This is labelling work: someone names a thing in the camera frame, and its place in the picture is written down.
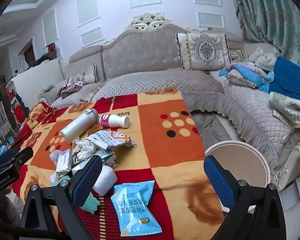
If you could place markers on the white thermos bottle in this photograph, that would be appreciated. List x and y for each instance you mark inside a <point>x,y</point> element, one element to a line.
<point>77,127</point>

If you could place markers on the white paper leaflet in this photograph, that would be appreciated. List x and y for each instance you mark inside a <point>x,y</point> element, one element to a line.
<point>63,160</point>

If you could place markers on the beige round bin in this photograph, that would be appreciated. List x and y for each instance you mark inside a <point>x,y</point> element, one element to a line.
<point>240,160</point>

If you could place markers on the checkered orange red blanket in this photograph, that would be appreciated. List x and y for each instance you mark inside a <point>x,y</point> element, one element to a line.
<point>165,135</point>

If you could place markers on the blue snack packet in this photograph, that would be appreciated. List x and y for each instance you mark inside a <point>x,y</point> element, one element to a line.
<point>132,205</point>

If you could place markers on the papers on sofa arm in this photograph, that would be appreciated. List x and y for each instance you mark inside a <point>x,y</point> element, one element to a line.
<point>47,88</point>

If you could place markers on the small dark patterned cushion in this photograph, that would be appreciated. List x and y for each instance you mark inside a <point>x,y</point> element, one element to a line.
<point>237,55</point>

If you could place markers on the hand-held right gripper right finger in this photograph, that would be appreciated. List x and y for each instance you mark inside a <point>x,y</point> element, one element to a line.
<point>218,180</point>

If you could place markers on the white plastic cup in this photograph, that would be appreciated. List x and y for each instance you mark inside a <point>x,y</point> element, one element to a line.
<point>103,180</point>

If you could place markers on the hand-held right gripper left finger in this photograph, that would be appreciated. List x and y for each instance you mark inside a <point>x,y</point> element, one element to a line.
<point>86,180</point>

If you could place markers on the teal patterned curtain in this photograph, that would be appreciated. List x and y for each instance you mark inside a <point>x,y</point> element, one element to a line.
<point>272,17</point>

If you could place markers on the pink white plastic bottle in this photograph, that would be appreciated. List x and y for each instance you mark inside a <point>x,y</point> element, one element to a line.
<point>107,120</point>

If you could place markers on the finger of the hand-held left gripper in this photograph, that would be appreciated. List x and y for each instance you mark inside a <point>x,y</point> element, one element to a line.
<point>2,148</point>
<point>22,155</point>

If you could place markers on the pile of dark clothes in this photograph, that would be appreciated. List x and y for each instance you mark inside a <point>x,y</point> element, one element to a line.
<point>70,90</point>

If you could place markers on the white cabinet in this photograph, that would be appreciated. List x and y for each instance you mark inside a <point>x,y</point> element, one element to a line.
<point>37,80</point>

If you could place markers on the beige tufted sofa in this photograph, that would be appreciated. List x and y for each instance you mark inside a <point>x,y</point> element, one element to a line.
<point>140,52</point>

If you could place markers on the orange white snack packet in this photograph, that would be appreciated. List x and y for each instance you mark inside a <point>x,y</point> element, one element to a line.
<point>120,138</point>

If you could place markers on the green plush piece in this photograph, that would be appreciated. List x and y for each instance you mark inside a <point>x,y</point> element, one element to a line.
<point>90,203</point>

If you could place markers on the floral quilt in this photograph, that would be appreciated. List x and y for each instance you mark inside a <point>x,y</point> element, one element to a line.
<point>290,107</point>

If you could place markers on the large ornate cushion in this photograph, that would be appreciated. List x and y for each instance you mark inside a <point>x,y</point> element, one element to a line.
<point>202,50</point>

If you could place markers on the colourful blue blanket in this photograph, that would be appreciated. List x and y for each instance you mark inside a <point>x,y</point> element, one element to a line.
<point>247,72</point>

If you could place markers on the beige fringed cushion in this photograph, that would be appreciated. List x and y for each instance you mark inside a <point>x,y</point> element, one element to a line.
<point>87,73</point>

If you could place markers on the blue cushion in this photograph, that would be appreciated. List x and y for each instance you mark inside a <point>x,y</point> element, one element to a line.
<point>290,80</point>

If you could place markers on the beige crumpled clothes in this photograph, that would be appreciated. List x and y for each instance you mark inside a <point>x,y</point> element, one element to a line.
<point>262,60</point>

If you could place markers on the green white carton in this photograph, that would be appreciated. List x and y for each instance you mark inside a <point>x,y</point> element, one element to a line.
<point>107,156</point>

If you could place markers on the red toy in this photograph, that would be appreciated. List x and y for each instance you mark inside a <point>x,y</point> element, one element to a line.
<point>50,48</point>

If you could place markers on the tissue paper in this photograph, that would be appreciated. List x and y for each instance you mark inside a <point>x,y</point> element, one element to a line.
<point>83,150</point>

